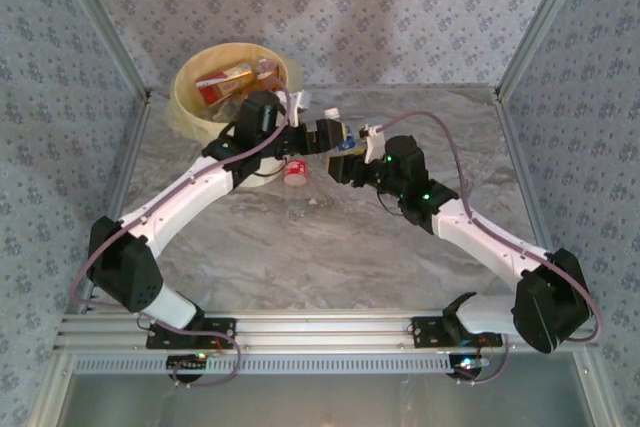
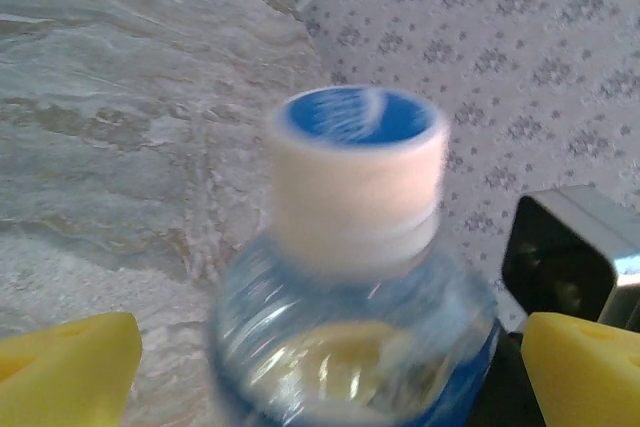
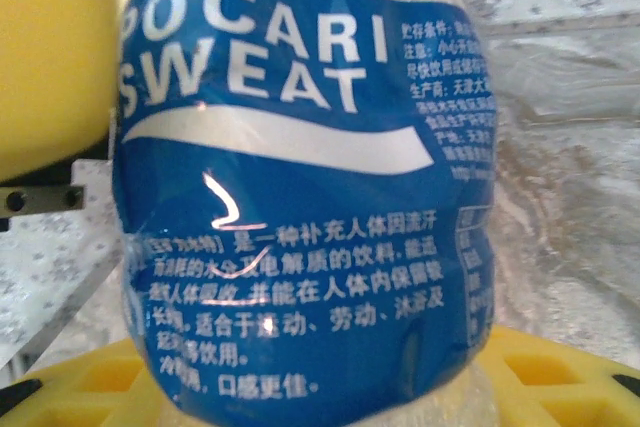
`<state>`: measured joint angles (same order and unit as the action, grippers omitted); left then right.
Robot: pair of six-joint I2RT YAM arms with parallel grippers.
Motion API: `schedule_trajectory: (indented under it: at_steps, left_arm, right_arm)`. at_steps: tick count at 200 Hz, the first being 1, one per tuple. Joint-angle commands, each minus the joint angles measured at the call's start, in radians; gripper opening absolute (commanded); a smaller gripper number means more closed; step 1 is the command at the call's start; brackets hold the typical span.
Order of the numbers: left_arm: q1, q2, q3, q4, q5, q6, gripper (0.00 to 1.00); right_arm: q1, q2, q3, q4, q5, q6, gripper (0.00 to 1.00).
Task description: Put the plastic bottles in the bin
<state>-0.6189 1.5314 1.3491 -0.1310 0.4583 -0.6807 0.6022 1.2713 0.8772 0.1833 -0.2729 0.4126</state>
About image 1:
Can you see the blue label water bottle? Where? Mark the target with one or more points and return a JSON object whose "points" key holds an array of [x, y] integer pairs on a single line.
{"points": [[331, 112]]}

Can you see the brown tea bottle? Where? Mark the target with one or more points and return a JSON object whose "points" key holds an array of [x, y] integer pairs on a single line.
{"points": [[267, 74]]}

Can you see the red label clear bottle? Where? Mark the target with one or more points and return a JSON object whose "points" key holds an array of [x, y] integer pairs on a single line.
{"points": [[296, 170]]}

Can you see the large red orange bottle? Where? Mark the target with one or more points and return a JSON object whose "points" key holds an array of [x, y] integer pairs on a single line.
{"points": [[225, 82]]}

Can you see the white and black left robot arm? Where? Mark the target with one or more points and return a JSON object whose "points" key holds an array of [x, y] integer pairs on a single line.
{"points": [[190, 192]]}

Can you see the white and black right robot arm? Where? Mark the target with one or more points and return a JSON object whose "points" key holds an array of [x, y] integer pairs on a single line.
{"points": [[480, 237]]}

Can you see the yellow plastic bucket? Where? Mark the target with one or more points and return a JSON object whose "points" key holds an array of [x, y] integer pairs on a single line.
{"points": [[182, 107]]}

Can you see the black controller board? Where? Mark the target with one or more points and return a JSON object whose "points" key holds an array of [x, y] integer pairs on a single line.
{"points": [[182, 361], [456, 361]]}

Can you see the grey metal panel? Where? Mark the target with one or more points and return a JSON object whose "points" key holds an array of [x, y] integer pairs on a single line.
{"points": [[325, 404]]}

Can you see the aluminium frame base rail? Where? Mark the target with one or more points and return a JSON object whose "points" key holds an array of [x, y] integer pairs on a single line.
{"points": [[325, 329]]}

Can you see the aluminium frame post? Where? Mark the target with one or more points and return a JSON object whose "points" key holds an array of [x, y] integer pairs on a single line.
{"points": [[542, 22], [106, 22]]}

